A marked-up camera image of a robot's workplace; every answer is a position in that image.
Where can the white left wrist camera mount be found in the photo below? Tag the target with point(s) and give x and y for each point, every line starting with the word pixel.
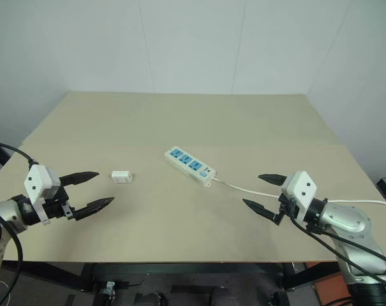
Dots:
pixel 33 181

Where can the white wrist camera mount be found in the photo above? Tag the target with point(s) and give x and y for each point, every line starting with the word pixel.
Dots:
pixel 33 181
pixel 302 186

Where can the white power strip blue sockets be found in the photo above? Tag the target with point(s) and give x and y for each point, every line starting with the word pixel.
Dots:
pixel 199 179

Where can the small metal clamp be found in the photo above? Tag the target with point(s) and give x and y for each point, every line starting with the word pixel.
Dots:
pixel 109 287

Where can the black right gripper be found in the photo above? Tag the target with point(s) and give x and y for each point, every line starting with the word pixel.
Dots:
pixel 287 208

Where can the white plug adapter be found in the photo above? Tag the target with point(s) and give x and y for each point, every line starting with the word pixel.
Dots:
pixel 121 177

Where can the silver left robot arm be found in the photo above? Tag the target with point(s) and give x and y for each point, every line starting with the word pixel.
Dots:
pixel 4 212

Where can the orange floor panel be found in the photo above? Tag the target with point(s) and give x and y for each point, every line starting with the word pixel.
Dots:
pixel 328 287

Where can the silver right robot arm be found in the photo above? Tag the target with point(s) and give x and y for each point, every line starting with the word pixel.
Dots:
pixel 349 220

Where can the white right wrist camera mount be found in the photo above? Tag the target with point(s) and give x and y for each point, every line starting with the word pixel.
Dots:
pixel 302 186

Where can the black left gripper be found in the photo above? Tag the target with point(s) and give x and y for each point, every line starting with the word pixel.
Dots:
pixel 54 208

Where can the black table frame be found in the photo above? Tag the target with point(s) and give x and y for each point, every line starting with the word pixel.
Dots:
pixel 180 269

